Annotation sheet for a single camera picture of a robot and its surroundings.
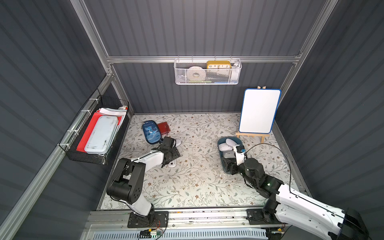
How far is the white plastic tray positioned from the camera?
65cm

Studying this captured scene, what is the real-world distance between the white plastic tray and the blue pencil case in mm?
315

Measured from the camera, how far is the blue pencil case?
104 centimetres
